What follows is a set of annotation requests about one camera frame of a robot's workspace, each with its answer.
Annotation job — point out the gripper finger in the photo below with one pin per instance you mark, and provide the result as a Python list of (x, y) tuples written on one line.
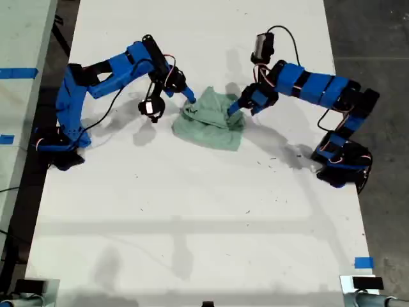
[(189, 95), (255, 111), (236, 107), (169, 94)]

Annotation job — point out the pale green T-shirt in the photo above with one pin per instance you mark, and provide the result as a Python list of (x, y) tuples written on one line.
[(207, 128)]

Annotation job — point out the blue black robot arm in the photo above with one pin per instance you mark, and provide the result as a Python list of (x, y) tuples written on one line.
[(322, 88), (73, 112)]

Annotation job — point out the black metal stand leg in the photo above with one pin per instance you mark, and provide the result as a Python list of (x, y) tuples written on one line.
[(62, 36)]

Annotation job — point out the long blue tape strip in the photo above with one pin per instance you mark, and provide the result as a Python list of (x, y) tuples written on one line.
[(17, 73)]

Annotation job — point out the short blue tape strip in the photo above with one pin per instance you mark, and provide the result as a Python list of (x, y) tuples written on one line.
[(364, 262), (6, 139)]

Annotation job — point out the small black clip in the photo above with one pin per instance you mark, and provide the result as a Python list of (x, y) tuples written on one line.
[(207, 304)]

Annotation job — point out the white mounting plate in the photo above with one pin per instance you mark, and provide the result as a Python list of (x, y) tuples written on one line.
[(51, 288), (346, 288)]

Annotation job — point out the small black box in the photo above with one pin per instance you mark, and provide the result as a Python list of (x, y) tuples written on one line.
[(29, 286), (367, 282)]

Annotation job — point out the grey metal tube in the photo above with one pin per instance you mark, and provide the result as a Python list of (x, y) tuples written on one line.
[(19, 302), (380, 301)]

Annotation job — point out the gripper camera stalk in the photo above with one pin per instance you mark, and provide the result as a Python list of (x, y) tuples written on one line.
[(265, 72), (154, 91)]

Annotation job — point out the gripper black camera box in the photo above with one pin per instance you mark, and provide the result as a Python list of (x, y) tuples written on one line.
[(263, 46), (150, 108)]

